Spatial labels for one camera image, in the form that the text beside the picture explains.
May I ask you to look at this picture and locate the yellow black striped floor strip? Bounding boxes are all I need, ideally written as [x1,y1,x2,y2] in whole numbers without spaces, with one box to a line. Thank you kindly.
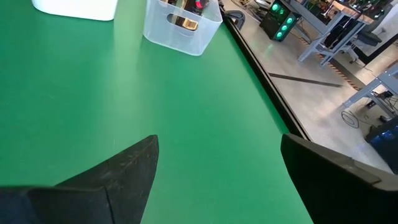
[290,30,363,91]

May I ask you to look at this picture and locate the black blue computer case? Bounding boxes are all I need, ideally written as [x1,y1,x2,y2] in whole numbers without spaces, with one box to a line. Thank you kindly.
[364,116,398,174]

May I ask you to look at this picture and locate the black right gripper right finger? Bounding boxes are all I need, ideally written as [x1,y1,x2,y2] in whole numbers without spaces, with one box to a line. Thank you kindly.
[280,133,398,224]

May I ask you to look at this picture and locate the white plastic bin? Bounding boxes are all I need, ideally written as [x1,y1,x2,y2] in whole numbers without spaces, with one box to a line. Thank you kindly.
[30,0,119,22]

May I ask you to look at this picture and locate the grey metal frame table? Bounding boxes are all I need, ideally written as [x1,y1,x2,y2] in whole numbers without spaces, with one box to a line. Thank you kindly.
[287,0,376,67]
[341,63,398,118]

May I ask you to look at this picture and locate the coiled black cable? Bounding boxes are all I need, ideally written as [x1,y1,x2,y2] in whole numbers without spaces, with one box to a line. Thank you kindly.
[341,110,361,129]

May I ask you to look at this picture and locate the glass spice jar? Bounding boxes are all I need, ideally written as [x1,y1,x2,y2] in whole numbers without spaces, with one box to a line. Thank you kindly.
[167,12,200,31]

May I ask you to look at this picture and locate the black curved bracket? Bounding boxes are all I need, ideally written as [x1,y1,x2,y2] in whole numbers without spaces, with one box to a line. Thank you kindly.
[223,10,246,31]

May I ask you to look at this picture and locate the spice jar with black lid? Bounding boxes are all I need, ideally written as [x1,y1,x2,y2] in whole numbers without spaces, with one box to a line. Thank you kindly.
[185,0,211,16]

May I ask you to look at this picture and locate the translucent plastic handle bin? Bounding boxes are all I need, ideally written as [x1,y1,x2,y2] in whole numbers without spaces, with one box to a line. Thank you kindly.
[142,0,223,57]

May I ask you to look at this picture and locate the computer tower green fans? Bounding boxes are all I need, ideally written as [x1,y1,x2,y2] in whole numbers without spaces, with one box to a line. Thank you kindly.
[259,0,302,42]

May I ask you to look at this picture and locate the black floor cable cover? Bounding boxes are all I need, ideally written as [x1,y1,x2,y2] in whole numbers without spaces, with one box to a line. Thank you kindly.
[268,72,343,88]

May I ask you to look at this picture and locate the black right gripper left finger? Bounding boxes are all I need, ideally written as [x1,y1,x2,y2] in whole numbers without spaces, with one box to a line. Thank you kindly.
[0,134,160,224]

